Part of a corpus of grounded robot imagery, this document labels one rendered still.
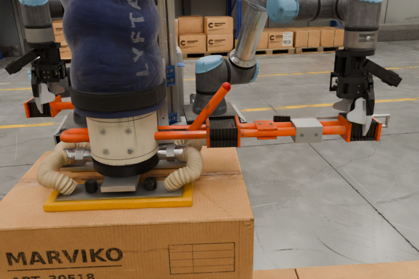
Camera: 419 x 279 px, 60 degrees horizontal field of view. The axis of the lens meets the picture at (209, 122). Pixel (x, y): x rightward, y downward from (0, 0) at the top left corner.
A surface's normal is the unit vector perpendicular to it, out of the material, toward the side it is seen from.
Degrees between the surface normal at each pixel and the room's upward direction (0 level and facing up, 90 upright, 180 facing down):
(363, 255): 0
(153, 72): 83
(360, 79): 89
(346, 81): 89
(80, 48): 75
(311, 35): 90
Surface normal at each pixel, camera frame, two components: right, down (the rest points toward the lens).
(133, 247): 0.04, 0.35
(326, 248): -0.02, -0.93
